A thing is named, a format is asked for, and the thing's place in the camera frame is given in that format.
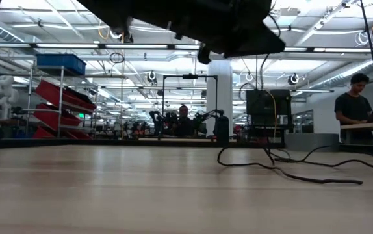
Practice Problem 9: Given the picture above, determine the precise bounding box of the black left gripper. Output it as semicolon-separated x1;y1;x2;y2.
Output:
160;0;287;65

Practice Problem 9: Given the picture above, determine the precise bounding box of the thin black cord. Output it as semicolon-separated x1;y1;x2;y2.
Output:
217;53;373;185

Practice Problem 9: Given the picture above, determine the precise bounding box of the white pillar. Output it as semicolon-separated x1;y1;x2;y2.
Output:
207;60;233;123

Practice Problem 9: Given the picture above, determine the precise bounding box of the white ceiling box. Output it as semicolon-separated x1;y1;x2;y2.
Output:
277;8;300;26

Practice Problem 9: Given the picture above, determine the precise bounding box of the black monitor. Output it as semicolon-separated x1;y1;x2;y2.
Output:
246;89;292;125

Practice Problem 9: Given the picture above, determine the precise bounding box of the person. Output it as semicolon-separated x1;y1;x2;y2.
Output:
334;73;373;146
172;104;196;137

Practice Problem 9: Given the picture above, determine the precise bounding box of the long ceiling light strip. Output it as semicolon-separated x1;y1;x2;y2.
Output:
0;42;373;53

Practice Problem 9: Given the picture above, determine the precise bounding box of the wooden bench table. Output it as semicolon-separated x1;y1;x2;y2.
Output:
339;120;373;146

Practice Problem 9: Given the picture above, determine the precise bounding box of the blue storage bin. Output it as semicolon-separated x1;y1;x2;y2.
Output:
36;53;87;76

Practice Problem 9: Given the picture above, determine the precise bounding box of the red storage bin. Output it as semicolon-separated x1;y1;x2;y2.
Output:
32;126;92;140
35;80;97;114
33;103;82;131

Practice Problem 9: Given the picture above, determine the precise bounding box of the metal shelf rack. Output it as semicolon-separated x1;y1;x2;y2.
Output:
25;64;99;140

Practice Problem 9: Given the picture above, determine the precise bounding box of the black camera gantry frame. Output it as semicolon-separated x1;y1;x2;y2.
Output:
162;73;219;137

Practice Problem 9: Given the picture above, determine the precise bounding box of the yellow cable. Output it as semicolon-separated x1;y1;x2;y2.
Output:
238;57;277;139

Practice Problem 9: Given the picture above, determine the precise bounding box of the black aluminium table frame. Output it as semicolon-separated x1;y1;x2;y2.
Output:
0;138;373;156

